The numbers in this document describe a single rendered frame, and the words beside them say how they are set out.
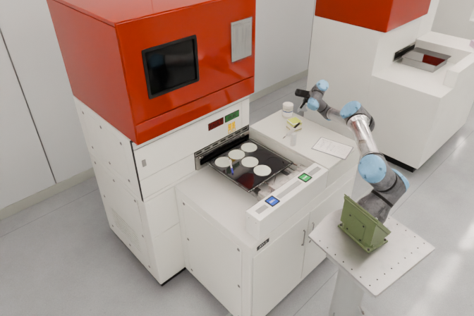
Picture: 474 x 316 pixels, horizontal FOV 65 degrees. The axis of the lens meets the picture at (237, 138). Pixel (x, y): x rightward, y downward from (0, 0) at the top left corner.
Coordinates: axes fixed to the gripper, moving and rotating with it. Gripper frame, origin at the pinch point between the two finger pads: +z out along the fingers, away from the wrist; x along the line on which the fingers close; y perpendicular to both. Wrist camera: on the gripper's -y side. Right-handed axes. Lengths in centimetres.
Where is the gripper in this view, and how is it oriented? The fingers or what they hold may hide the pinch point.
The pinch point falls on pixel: (300, 103)
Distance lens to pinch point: 271.6
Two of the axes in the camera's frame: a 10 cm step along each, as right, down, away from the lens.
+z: -2.0, 2.8, 9.4
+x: 4.2, -8.4, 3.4
